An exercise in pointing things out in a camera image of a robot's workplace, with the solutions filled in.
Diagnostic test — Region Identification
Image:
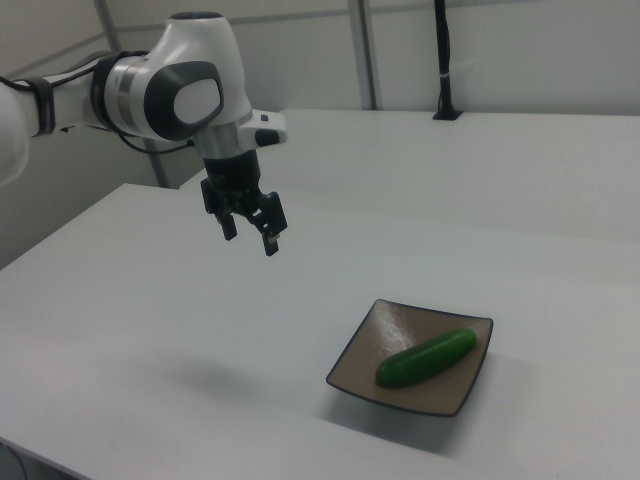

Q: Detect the thin cable under table edge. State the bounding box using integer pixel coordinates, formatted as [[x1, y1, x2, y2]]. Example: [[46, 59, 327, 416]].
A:
[[0, 440, 27, 480]]

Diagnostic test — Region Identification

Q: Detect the black cable pole with base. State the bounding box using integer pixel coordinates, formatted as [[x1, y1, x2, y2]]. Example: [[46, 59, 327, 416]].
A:
[[431, 0, 464, 122]]

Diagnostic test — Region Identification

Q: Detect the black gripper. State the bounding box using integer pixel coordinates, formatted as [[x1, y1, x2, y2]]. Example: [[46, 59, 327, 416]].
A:
[[200, 150, 290, 258]]

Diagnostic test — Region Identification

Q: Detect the green cucumber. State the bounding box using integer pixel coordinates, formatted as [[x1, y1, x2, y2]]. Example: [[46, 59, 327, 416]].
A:
[[375, 328, 478, 390]]

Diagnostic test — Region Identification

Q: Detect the black strap on arm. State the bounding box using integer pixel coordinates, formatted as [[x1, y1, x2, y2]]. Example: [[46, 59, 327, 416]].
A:
[[29, 78, 59, 138]]

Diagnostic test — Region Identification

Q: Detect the square brown ceramic plate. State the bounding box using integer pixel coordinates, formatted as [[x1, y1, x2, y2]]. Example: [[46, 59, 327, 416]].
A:
[[325, 298, 495, 418]]

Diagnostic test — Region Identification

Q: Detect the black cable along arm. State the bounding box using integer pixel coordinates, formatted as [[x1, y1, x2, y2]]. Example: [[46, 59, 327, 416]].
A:
[[0, 49, 196, 154]]

